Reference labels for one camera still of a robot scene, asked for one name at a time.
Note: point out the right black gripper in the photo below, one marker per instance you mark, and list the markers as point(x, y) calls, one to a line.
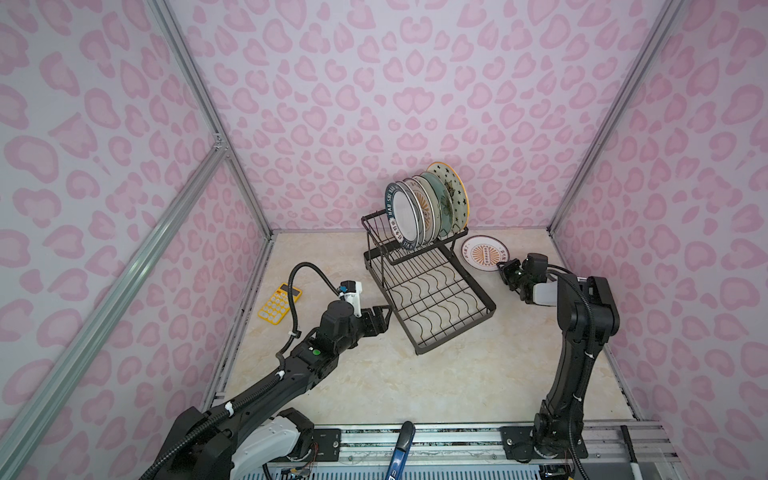
point(507, 271)

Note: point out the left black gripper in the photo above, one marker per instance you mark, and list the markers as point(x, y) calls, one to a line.
point(381, 324)

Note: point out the orange sunburst plate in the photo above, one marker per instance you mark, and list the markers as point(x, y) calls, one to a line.
point(428, 203)
point(484, 253)

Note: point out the light green flower plate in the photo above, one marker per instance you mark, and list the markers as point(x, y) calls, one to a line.
point(443, 196)

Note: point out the cream floral plate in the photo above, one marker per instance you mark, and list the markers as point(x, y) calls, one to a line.
point(440, 201)

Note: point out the white plate dark green rim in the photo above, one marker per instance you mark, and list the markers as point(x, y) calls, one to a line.
point(404, 215)

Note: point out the star pattern cartoon plate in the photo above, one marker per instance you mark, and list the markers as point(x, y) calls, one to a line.
point(458, 196)

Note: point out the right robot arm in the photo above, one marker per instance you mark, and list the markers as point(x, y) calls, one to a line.
point(588, 317)

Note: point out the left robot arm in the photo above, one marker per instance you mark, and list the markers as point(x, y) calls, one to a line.
point(203, 445)

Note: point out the yellow calculator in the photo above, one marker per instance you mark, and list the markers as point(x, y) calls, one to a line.
point(277, 306)

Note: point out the black wire dish rack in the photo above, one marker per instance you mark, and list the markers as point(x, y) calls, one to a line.
point(432, 295)

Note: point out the blue handled tool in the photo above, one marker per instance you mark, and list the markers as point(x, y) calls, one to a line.
point(401, 451)

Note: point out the aluminium mounting rail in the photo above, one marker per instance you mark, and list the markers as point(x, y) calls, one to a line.
point(292, 449)

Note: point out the aluminium frame bar right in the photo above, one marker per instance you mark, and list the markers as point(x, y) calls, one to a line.
point(664, 25)

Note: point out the aluminium frame bars left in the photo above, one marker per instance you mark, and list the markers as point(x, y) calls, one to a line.
point(128, 233)

